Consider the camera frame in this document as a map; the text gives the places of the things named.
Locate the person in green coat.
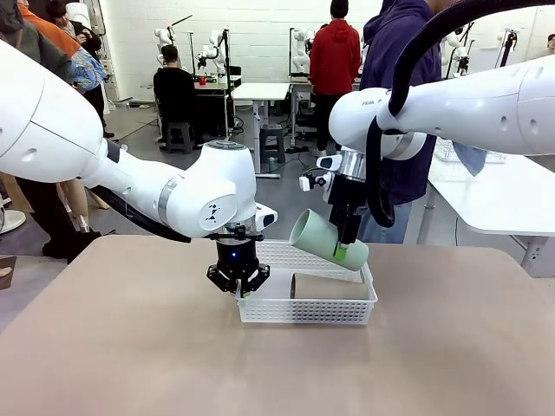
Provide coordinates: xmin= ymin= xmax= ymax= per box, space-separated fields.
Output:
xmin=0 ymin=0 xmax=103 ymax=263

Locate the black camera tripod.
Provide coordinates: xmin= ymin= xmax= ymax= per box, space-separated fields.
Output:
xmin=496 ymin=29 xmax=519 ymax=68

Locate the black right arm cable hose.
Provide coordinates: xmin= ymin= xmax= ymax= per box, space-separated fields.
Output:
xmin=366 ymin=0 xmax=555 ymax=229

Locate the dark plastic stool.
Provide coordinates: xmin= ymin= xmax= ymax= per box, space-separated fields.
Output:
xmin=166 ymin=120 xmax=195 ymax=154

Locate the person in orange jacket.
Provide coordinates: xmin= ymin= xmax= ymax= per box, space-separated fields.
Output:
xmin=16 ymin=0 xmax=109 ymax=127

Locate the white round fan base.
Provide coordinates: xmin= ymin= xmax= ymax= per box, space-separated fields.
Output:
xmin=0 ymin=209 xmax=28 ymax=236

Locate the white side table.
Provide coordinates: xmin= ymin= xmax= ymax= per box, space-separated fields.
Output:
xmin=427 ymin=151 xmax=555 ymax=278

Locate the white wire dish rack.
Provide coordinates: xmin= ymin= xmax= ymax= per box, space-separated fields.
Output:
xmin=434 ymin=136 xmax=506 ymax=164

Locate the brown tall cup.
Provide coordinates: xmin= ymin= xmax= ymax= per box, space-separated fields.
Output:
xmin=289 ymin=272 xmax=369 ymax=300

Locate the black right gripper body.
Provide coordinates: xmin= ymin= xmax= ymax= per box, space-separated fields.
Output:
xmin=325 ymin=174 xmax=369 ymax=214

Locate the person with dark hair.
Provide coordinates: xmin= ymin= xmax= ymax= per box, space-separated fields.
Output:
xmin=45 ymin=0 xmax=103 ymax=60

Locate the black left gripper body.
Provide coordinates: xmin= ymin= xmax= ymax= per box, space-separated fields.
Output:
xmin=215 ymin=240 xmax=261 ymax=279

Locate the dark workbench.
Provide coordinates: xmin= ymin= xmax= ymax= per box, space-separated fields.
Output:
xmin=193 ymin=79 xmax=233 ymax=140

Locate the person in red hoodie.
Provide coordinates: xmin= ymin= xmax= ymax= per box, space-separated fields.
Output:
xmin=310 ymin=0 xmax=362 ymax=158

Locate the white perforated plastic basket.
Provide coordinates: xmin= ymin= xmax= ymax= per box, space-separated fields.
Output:
xmin=235 ymin=241 xmax=378 ymax=325

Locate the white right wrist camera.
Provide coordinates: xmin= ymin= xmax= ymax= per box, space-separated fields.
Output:
xmin=298 ymin=172 xmax=333 ymax=192

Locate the person in purple jacket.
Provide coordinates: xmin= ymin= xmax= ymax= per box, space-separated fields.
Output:
xmin=358 ymin=0 xmax=443 ymax=244

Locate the grey plastic stool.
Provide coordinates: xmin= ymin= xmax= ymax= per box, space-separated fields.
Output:
xmin=258 ymin=124 xmax=287 ymax=165

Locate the white standing desk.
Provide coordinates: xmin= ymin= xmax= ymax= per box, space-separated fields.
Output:
xmin=232 ymin=81 xmax=292 ymax=179

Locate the person in black clothes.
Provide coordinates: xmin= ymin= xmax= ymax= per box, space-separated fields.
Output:
xmin=153 ymin=44 xmax=197 ymax=146

